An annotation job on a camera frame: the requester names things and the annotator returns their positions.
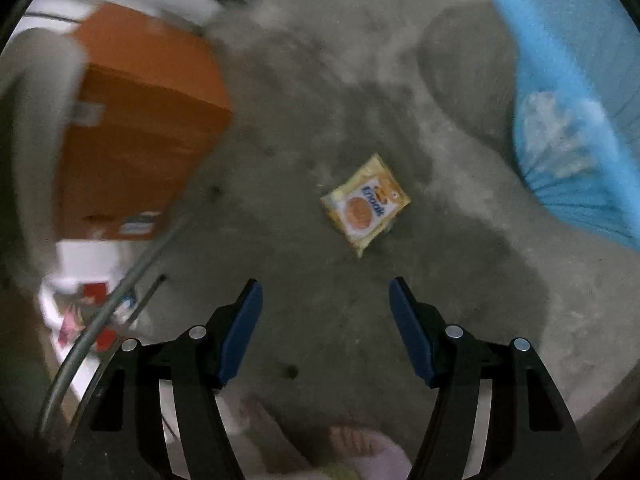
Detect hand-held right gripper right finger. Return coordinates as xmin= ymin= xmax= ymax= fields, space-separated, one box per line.
xmin=389 ymin=276 xmax=593 ymax=480

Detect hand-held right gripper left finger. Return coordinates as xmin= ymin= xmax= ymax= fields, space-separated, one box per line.
xmin=62 ymin=278 xmax=264 ymax=480

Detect yellow snack packet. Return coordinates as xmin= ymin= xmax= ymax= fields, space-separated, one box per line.
xmin=320 ymin=152 xmax=412 ymax=259

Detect blue plastic basket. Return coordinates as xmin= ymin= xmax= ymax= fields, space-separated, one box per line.
xmin=482 ymin=0 xmax=640 ymax=252

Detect person's left foot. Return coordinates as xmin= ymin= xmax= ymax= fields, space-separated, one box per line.
xmin=237 ymin=394 xmax=306 ymax=466

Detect person's foot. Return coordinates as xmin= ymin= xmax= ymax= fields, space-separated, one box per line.
xmin=329 ymin=425 xmax=417 ymax=480
xmin=237 ymin=394 xmax=306 ymax=466

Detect person's right foot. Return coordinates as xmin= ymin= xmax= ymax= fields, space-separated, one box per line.
xmin=329 ymin=425 xmax=417 ymax=480

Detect grey metal hoop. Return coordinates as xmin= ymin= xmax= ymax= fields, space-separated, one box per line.
xmin=37 ymin=212 xmax=193 ymax=433

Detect white box with red prints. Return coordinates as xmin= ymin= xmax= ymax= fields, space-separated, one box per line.
xmin=36 ymin=237 xmax=171 ymax=361

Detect orange cardboard box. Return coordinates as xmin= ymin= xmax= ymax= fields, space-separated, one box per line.
xmin=54 ymin=2 xmax=235 ymax=241

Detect crumpled clear plastic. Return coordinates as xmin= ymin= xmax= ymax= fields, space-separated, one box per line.
xmin=517 ymin=91 xmax=608 ymax=179

